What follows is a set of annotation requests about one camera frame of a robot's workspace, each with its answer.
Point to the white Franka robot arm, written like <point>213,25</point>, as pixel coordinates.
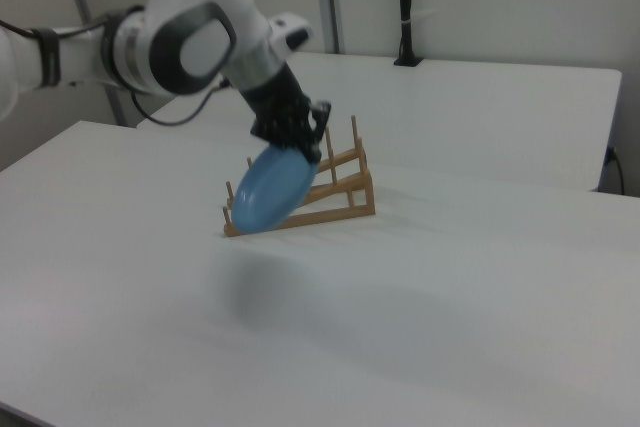
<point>200,37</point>

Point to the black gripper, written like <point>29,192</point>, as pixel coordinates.
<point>280,112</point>

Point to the blue round plate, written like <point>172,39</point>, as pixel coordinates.
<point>272,192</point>

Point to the black pole with base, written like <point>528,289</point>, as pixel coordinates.
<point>406,2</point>

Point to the wooden plate rack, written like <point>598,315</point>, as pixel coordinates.
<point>350,212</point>

